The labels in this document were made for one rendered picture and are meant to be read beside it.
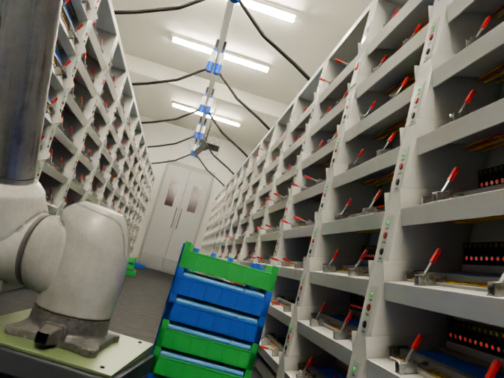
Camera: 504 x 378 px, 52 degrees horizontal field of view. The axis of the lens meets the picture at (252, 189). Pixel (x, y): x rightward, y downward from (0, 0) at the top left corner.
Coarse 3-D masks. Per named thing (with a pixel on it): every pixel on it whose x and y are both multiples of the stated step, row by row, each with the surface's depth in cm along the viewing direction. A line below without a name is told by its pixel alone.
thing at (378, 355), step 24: (384, 336) 125; (408, 336) 126; (432, 336) 127; (456, 336) 121; (480, 336) 112; (384, 360) 122; (408, 360) 109; (432, 360) 110; (456, 360) 112; (480, 360) 109
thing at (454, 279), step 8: (416, 272) 126; (432, 272) 119; (440, 280) 115; (448, 280) 109; (456, 280) 108; (464, 280) 105; (472, 280) 102; (480, 280) 100; (488, 280) 97; (496, 280) 95
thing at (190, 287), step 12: (180, 276) 157; (180, 288) 156; (192, 288) 157; (204, 288) 157; (216, 288) 157; (204, 300) 157; (216, 300) 157; (228, 300) 157; (240, 300) 158; (252, 300) 158; (264, 300) 158; (252, 312) 157; (264, 312) 158
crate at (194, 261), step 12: (192, 252) 158; (180, 264) 157; (192, 264) 158; (204, 264) 158; (216, 264) 158; (228, 264) 159; (216, 276) 158; (228, 276) 158; (240, 276) 159; (252, 276) 159; (264, 276) 159; (276, 276) 160; (264, 288) 159
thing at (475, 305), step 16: (384, 272) 127; (400, 272) 128; (448, 272) 130; (496, 272) 113; (384, 288) 127; (400, 288) 117; (416, 288) 110; (432, 288) 104; (448, 288) 103; (416, 304) 110; (432, 304) 103; (448, 304) 97; (464, 304) 92; (480, 304) 87; (496, 304) 83; (480, 320) 87; (496, 320) 83
